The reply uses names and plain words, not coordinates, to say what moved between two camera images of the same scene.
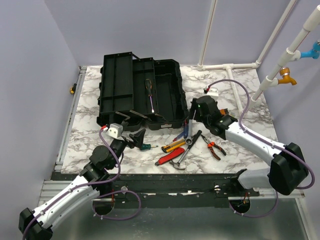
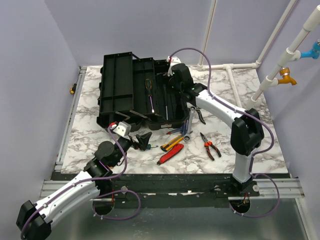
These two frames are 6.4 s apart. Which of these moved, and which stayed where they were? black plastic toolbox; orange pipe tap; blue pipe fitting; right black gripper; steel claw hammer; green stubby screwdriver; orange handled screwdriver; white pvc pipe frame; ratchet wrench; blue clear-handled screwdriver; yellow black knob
Moved: ratchet wrench; steel claw hammer; blue clear-handled screwdriver; right black gripper
Stayed: orange pipe tap; orange handled screwdriver; yellow black knob; blue pipe fitting; green stubby screwdriver; black plastic toolbox; white pvc pipe frame
